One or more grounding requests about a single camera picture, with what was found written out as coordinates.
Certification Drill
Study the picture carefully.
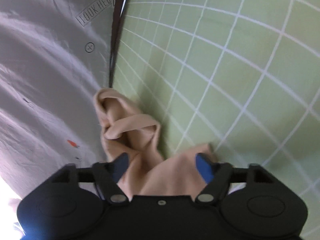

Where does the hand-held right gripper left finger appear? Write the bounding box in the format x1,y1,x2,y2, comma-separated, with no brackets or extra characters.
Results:
51,152,130,205

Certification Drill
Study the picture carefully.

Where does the beige garment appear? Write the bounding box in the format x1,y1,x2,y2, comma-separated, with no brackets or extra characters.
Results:
93,87,220,197

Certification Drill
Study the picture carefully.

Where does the green checked bed sheet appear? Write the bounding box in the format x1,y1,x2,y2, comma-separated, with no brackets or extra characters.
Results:
110,0,320,240

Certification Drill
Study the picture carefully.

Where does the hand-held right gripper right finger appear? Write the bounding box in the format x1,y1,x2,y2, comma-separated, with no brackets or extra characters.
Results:
195,152,272,204

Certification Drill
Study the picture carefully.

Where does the grey printed quilt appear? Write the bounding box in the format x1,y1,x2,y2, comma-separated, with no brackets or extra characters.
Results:
0,0,130,200

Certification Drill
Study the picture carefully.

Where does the dark brown strip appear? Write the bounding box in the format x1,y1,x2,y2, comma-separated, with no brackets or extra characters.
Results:
108,0,132,88

